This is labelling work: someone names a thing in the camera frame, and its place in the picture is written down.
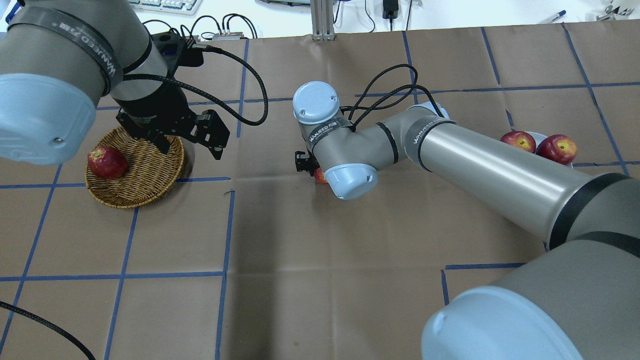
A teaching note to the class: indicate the blue white pen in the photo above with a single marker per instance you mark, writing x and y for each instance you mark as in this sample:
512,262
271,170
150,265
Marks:
553,17

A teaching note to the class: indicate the brown wicker basket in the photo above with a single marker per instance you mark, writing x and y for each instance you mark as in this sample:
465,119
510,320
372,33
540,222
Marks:
149,176

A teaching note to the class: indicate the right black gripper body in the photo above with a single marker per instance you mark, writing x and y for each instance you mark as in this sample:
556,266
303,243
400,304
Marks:
303,163

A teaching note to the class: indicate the red apple on plate back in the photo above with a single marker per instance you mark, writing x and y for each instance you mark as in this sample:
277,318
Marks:
556,149

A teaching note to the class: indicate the red apple on plate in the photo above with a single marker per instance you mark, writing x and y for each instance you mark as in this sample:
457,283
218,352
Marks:
556,149
521,140

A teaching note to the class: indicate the light blue plate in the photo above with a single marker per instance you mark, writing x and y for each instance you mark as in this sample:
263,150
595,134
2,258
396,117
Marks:
550,137

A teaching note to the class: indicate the black power adapter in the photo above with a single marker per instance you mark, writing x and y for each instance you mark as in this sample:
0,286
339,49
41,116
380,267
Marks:
390,9

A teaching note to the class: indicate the yellow-red apple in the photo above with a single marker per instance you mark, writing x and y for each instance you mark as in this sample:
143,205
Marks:
319,176

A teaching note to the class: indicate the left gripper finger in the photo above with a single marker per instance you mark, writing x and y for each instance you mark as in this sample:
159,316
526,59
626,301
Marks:
216,151
162,144

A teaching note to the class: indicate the white keyboard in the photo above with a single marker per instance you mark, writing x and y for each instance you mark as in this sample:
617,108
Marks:
180,7

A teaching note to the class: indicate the dark red apple in basket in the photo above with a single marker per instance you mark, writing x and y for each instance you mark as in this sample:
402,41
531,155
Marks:
107,162

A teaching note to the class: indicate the red apple on plate left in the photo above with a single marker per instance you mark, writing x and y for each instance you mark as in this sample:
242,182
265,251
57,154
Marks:
521,140

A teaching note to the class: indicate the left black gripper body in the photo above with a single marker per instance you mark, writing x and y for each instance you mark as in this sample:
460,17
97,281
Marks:
152,109

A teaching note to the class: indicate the aluminium frame post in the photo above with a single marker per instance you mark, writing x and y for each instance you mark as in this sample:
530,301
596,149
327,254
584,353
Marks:
322,20

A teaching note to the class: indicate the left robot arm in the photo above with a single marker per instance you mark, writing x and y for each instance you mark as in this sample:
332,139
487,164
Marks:
60,57

